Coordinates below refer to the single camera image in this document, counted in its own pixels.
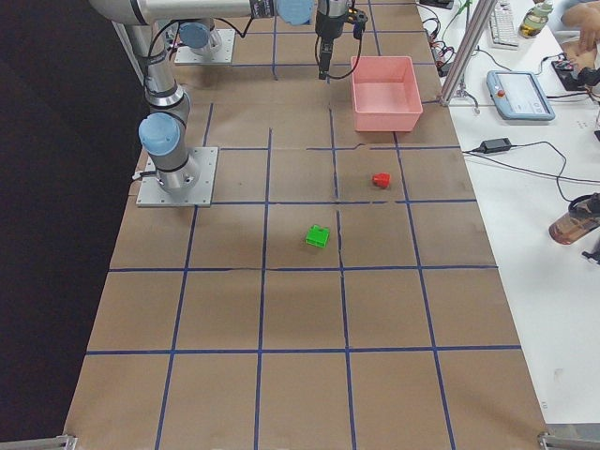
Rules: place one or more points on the green tea bottle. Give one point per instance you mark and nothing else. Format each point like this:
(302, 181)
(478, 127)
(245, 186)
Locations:
(536, 19)

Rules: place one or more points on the aluminium frame post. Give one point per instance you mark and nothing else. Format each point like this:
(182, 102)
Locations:
(473, 31)

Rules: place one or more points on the person hand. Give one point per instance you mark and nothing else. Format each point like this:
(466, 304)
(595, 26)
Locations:
(589, 34)

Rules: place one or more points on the brown drinking bottle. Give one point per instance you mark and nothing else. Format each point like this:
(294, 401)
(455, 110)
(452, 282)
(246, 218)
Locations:
(581, 218)

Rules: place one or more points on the black power adapter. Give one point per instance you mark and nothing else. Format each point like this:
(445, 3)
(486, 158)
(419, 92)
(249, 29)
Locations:
(495, 146)

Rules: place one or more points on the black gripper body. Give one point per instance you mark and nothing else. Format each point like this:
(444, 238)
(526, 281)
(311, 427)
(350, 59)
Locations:
(327, 26)

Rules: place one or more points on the blue teach pendant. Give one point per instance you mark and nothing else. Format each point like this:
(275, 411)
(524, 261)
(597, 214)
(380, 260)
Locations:
(517, 95)

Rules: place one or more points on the green toy block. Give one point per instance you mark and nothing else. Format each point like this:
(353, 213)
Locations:
(317, 236)

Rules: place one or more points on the white keyboard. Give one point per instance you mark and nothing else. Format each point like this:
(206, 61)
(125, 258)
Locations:
(503, 34)

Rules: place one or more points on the pink plastic box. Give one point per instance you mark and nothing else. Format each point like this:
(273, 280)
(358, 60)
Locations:
(385, 94)

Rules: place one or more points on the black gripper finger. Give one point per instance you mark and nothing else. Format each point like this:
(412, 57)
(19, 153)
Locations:
(325, 51)

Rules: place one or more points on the red toy block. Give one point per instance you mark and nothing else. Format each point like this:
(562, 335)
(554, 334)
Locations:
(381, 180)

